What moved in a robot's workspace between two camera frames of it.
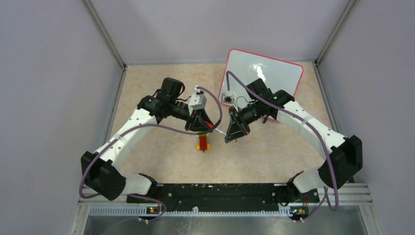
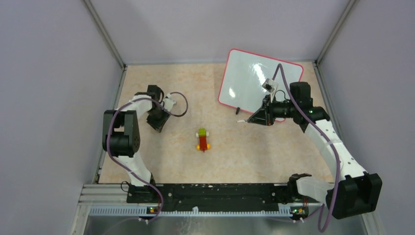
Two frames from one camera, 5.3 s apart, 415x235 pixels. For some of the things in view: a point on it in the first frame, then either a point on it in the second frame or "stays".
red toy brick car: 203,145 stays
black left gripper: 199,121 to 158,125
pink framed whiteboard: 280,75 stays
